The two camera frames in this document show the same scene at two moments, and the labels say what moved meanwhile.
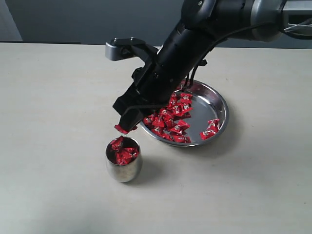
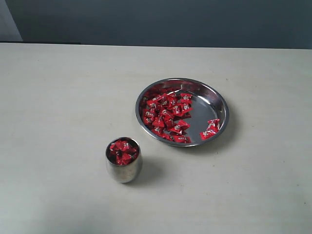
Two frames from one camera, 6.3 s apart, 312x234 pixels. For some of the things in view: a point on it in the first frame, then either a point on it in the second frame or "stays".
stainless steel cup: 124,159 stays
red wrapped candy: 213,125 stays
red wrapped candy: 206,134 stays
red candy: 118,127 -> 122,148
